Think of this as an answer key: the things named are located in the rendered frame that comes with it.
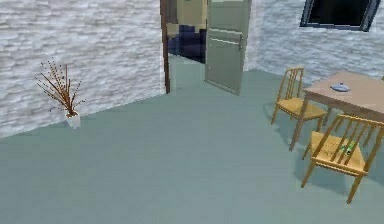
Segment yellow wooden chair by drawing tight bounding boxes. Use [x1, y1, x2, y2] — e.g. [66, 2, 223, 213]
[270, 66, 329, 133]
[300, 114, 384, 205]

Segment dark blue sofa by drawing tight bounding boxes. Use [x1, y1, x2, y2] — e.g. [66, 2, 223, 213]
[167, 24, 207, 64]

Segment grey-green room door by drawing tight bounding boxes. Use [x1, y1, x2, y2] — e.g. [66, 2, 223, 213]
[204, 0, 253, 97]

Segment brown twig plant white pot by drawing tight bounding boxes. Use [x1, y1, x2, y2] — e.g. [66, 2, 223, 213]
[35, 59, 86, 130]

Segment pale blue flat dish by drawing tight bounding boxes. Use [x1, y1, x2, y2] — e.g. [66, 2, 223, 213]
[330, 82, 352, 93]

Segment small green bottle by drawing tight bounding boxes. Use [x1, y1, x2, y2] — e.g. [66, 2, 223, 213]
[339, 143, 356, 155]

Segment brown wooden table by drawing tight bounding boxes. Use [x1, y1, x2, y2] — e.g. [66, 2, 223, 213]
[288, 70, 384, 153]

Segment dark framed window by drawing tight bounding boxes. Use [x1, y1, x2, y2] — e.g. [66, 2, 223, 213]
[299, 0, 382, 33]

